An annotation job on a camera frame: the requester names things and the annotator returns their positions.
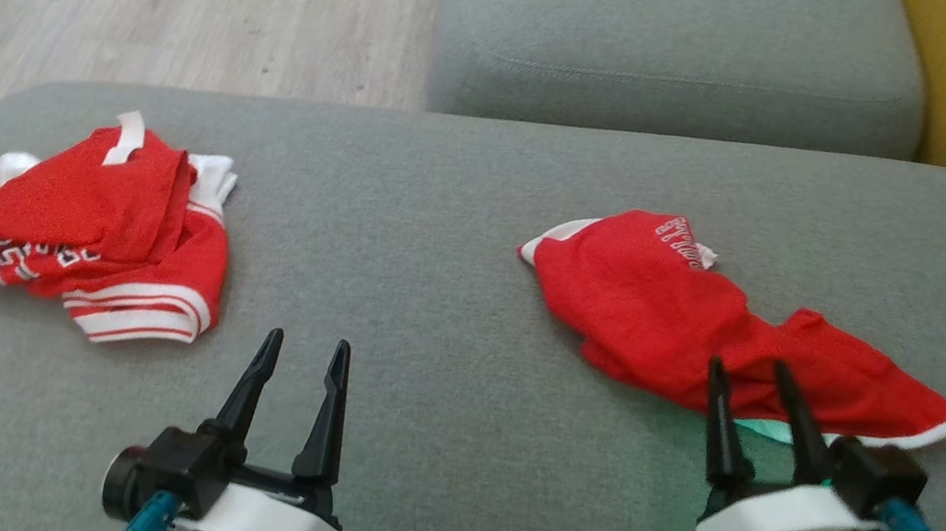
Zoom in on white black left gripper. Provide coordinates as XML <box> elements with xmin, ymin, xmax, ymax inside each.
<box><xmin>172</xmin><ymin>317</ymin><xmax>371</xmax><ymax>531</ymax></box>

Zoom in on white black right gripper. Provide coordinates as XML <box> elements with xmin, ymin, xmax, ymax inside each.
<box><xmin>684</xmin><ymin>350</ymin><xmax>908</xmax><ymax>531</ymax></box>

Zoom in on red shorts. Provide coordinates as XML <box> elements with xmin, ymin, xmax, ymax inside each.
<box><xmin>497</xmin><ymin>193</ymin><xmax>946</xmax><ymax>459</ymax></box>

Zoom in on red basketball jersey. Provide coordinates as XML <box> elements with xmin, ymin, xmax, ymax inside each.
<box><xmin>0</xmin><ymin>91</ymin><xmax>248</xmax><ymax>360</ymax></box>

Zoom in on large grey sofa seat cushion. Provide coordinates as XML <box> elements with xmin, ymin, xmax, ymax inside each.
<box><xmin>0</xmin><ymin>34</ymin><xmax>946</xmax><ymax>531</ymax></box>

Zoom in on small grey sofa cushion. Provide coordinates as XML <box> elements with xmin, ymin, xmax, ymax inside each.
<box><xmin>423</xmin><ymin>0</ymin><xmax>941</xmax><ymax>181</ymax></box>

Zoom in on left black cable, blue plug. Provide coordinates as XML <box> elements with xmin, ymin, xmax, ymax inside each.
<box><xmin>119</xmin><ymin>485</ymin><xmax>184</xmax><ymax>531</ymax></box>

